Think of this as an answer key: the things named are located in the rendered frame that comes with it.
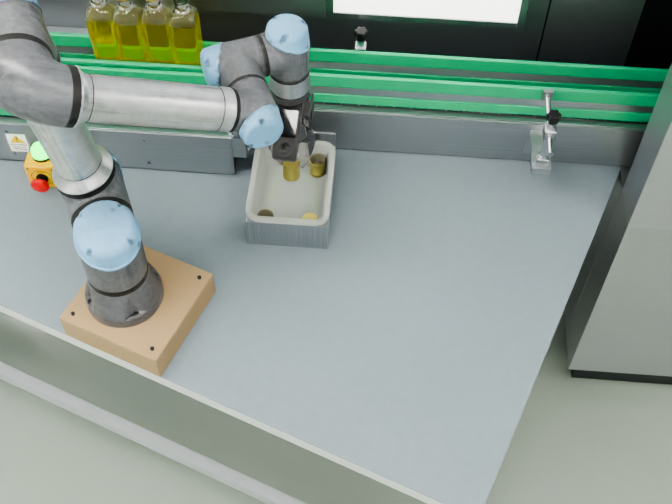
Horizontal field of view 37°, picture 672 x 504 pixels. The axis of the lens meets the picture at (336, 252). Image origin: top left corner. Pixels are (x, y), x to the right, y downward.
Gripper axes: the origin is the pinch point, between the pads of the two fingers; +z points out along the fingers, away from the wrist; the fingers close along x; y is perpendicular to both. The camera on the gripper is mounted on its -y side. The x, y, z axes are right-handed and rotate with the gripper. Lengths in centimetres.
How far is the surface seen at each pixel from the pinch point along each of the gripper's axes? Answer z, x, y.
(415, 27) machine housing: -0.7, -19.5, 43.1
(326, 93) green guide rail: 2.2, -3.1, 22.5
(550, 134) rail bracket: -3, -51, 15
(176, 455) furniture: 73, 23, -36
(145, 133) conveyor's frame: 5.7, 33.3, 7.3
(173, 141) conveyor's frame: 7.7, 27.6, 7.8
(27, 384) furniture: 73, 66, -24
